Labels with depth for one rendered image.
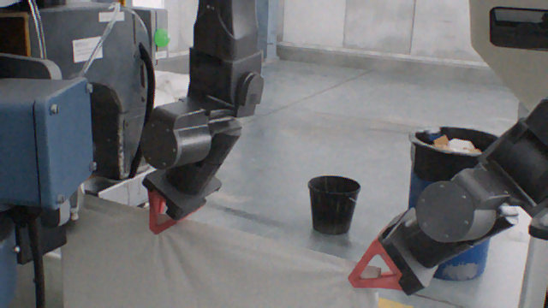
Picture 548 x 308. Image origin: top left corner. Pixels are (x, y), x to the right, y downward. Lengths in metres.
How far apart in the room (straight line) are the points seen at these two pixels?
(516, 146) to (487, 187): 0.07
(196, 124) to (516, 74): 0.61
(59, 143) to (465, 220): 0.35
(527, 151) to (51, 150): 0.43
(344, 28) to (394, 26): 0.75
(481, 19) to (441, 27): 7.80
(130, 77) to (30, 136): 0.50
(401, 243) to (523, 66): 0.52
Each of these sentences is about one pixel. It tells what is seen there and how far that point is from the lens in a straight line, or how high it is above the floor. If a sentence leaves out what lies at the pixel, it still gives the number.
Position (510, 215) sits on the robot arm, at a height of 1.18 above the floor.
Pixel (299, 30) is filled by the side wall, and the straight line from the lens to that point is 9.51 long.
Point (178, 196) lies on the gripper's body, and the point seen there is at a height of 1.13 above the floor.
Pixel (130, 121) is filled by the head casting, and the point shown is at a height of 1.16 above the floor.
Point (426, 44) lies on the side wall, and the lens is 8.90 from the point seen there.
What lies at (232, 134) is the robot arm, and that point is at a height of 1.21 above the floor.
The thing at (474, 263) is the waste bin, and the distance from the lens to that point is 3.12.
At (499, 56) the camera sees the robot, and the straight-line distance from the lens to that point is 1.10.
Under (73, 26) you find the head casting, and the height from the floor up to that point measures 1.32.
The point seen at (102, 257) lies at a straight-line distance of 0.96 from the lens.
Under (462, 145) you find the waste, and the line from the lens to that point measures 3.17.
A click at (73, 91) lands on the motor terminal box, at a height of 1.30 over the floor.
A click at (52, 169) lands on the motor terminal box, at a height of 1.25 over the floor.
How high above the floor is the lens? 1.41
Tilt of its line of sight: 17 degrees down
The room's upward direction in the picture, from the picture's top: 3 degrees clockwise
